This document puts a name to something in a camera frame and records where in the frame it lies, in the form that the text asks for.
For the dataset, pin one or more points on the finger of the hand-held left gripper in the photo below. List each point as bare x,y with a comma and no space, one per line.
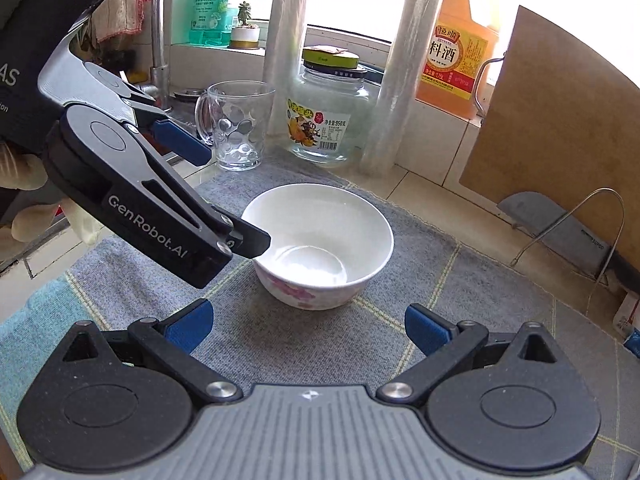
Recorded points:
182,144
210,232

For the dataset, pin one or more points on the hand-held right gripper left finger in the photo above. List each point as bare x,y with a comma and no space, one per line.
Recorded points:
192,329

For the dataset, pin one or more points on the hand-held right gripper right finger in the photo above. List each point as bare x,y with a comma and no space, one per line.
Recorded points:
425,332

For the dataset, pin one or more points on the white bowl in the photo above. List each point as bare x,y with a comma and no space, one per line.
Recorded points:
320,230

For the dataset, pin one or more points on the person's left hand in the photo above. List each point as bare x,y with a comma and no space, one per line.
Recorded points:
22,170

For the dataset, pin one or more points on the steel sink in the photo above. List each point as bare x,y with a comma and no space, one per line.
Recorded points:
186,95

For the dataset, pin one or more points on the clear glass mug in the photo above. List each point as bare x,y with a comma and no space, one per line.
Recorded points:
242,130

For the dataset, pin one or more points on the steel faucet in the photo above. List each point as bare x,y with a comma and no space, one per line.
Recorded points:
159,35

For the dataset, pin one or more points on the small potted succulent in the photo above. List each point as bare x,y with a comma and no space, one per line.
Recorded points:
245,30

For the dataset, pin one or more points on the pink white dish rag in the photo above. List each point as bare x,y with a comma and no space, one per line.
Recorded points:
117,7

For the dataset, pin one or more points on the short plastic wrap roll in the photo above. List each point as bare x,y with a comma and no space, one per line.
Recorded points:
284,55

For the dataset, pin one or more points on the green dish soap bottle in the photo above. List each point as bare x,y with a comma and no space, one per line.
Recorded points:
210,5

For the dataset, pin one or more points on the large lidded glass jar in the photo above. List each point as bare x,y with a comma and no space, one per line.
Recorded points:
330,110

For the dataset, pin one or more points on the white blue salt bag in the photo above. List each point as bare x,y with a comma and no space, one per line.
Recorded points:
627,317

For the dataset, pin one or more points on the tall plastic wrap roll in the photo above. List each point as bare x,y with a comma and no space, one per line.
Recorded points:
405,75

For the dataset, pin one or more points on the bamboo cutting board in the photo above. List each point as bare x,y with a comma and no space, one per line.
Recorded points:
560,125

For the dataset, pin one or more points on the orange cooking wine jug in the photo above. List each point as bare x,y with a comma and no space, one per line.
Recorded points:
460,45

